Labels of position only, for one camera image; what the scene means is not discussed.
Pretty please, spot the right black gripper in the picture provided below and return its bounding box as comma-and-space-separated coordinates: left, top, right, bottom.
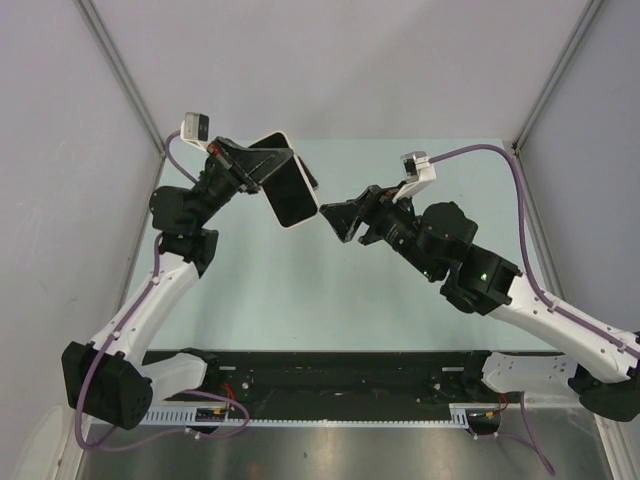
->
315, 182, 435, 280

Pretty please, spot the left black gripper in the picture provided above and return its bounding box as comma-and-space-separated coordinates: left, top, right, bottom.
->
192, 138, 296, 229

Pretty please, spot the black phone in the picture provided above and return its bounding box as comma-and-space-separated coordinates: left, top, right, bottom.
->
249, 131, 319, 229

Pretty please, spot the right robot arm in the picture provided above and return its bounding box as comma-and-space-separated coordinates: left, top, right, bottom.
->
320, 186, 639, 422

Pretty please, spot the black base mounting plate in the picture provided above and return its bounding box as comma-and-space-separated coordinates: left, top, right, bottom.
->
101, 349, 584, 435

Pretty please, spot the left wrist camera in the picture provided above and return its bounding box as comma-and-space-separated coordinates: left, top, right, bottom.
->
180, 112, 210, 151

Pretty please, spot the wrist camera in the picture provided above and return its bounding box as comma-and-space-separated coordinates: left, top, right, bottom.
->
180, 112, 210, 151
392, 151, 437, 203

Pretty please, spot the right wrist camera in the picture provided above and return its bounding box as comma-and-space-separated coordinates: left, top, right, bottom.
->
392, 151, 437, 203

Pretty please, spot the right aluminium side rail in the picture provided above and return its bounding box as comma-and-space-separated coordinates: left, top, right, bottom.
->
503, 142, 565, 300

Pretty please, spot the left aluminium frame post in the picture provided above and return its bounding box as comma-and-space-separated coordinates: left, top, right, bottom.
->
72, 0, 165, 154

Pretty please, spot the aluminium frame post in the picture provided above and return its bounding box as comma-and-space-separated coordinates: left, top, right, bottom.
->
511, 0, 609, 155
72, 0, 165, 154

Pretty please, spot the aluminium front frame rail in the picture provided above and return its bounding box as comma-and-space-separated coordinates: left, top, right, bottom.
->
72, 364, 614, 407

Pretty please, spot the white slotted cable duct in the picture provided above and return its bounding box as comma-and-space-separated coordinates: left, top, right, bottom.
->
92, 402, 471, 428

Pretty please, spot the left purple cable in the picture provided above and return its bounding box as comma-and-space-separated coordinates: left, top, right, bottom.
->
74, 129, 251, 452

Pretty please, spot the purple cable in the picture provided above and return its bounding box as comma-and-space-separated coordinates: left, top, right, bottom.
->
429, 144, 640, 476
74, 129, 251, 452

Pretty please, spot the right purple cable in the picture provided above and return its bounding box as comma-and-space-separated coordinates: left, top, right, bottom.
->
429, 144, 640, 476

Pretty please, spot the right aluminium frame post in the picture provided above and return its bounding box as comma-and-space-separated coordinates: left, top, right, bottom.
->
511, 0, 609, 155

